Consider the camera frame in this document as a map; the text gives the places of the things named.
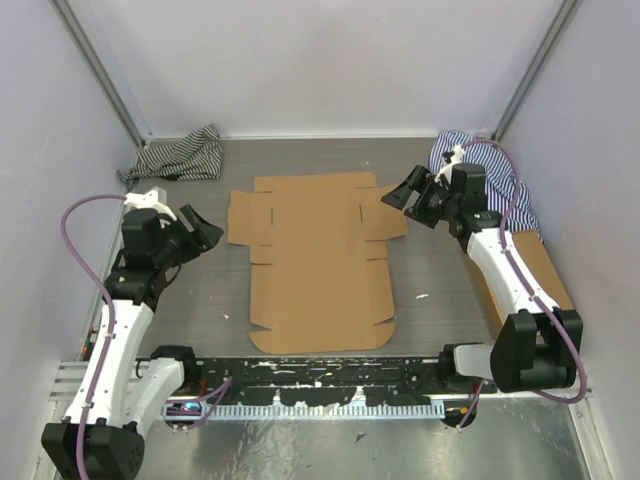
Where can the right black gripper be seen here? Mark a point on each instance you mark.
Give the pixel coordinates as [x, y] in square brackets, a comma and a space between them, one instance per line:
[421, 181]

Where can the left aluminium corner post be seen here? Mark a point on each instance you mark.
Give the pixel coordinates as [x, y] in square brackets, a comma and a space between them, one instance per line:
[91, 57]

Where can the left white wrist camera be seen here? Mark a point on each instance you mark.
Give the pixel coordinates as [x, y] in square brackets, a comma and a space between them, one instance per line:
[155, 199]

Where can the aluminium corner post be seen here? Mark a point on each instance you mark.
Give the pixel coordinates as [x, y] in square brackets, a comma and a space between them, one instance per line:
[558, 25]
[91, 57]

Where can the white slotted cable duct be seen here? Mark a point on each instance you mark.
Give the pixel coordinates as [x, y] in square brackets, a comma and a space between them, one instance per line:
[353, 411]

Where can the right aluminium corner post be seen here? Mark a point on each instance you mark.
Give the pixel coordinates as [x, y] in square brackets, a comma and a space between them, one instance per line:
[558, 25]

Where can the blue striped cloth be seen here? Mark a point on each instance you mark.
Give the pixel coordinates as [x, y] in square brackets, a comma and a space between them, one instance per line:
[500, 178]

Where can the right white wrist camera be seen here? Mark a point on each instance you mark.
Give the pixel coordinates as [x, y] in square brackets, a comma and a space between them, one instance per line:
[450, 159]

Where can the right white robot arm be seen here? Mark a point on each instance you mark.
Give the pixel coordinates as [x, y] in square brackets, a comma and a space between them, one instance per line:
[537, 348]

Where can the aluminium rail frame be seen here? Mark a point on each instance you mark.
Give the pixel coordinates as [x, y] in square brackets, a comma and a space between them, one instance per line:
[70, 376]

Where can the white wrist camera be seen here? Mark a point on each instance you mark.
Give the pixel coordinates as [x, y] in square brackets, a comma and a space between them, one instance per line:
[155, 199]
[450, 159]

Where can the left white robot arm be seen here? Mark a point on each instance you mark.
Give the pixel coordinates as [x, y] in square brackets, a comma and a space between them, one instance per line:
[103, 433]

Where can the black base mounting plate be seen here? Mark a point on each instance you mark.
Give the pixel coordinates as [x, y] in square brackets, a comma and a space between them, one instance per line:
[319, 381]

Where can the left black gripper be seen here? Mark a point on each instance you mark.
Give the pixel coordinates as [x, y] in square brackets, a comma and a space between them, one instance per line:
[207, 234]

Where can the folded brown cardboard box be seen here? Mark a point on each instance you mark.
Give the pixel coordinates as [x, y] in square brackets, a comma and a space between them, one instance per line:
[535, 256]

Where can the grey striped cloth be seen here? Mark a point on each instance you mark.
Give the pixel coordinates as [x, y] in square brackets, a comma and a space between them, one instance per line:
[197, 156]

